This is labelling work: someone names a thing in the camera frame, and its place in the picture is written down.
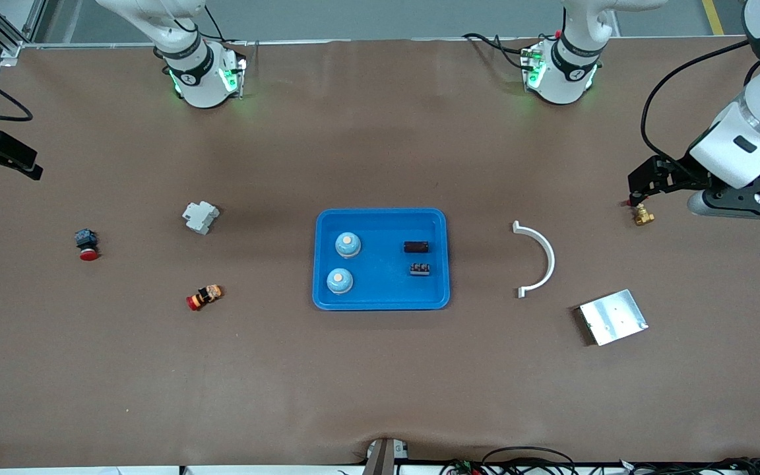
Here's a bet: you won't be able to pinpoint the white curved plastic bracket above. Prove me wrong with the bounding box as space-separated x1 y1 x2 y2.
512 221 556 299

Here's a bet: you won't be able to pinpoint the blue bell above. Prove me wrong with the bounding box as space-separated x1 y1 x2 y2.
334 232 362 259
326 268 354 295

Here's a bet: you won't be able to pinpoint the silver metal plate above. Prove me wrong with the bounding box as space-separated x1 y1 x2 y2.
578 289 649 346

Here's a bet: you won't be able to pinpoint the blue plastic tray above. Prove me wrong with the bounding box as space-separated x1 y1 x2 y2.
312 208 451 311

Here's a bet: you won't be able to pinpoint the black base cables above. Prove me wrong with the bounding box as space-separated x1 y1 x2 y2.
462 33 534 71

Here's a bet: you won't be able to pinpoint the white circuit breaker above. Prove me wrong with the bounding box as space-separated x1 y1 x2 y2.
182 201 221 236

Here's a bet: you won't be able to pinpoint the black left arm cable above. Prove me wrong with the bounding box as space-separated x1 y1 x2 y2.
640 40 750 159

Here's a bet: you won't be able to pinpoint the red push button switch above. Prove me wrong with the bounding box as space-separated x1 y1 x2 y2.
75 228 100 262

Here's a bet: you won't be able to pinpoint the brass valve with red handle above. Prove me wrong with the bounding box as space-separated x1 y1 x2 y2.
629 198 656 226

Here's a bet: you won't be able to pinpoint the black cable bundle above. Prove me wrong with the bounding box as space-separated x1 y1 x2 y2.
439 446 760 475

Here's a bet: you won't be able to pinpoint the red and orange button switch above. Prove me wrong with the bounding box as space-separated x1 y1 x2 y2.
186 284 224 311

